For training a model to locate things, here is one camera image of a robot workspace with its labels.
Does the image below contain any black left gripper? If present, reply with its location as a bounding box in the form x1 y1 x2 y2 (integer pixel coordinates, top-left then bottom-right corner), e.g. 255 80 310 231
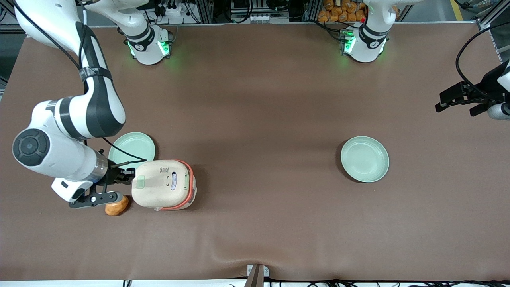
435 61 510 113

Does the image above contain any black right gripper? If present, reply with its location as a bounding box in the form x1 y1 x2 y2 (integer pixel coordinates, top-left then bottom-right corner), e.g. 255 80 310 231
104 165 136 188

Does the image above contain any white rice cooker orange rim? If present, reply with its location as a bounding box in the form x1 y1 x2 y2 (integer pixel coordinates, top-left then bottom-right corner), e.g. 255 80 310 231
131 159 196 211

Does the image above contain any pale green plate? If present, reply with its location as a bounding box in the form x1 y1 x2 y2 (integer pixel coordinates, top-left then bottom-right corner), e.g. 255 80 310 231
341 136 390 183
108 132 156 170

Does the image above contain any brown potato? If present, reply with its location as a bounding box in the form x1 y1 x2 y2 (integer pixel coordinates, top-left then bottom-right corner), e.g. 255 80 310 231
105 195 129 216

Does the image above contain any brown table cover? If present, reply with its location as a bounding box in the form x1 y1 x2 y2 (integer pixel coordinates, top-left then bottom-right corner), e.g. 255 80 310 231
0 22 510 281

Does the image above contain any orange bread pile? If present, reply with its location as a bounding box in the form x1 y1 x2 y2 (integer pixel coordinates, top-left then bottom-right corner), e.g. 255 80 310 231
318 0 368 23

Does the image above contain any white power strip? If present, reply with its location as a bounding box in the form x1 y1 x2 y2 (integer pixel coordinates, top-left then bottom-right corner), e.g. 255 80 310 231
156 0 188 24

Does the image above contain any grey equipment box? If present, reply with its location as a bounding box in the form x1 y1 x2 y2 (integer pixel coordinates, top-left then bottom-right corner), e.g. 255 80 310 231
230 0 290 24

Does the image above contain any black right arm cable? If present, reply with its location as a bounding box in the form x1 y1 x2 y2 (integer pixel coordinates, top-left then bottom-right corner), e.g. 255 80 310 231
14 0 149 165

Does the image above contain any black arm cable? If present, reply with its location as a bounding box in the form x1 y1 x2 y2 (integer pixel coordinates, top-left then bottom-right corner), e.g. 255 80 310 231
14 0 149 165
455 25 510 101

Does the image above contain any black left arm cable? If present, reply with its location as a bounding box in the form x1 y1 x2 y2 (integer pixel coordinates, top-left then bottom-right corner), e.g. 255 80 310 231
455 25 510 101

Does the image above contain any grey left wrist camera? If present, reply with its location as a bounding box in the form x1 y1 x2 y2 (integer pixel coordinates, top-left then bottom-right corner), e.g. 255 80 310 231
487 102 510 121

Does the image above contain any aluminium frame post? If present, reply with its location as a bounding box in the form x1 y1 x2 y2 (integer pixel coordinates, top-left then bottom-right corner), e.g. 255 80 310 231
476 0 510 31
0 0 28 37

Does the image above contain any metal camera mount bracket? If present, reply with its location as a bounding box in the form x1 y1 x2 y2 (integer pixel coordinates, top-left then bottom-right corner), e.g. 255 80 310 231
244 264 270 287

